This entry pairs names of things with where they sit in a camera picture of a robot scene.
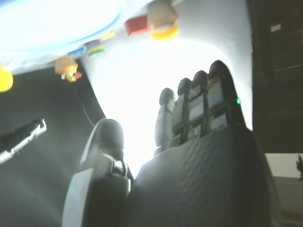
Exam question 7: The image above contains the yellow ball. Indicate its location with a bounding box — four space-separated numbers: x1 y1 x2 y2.
0 67 14 93

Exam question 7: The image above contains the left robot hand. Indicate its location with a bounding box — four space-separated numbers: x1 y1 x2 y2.
62 60 282 227

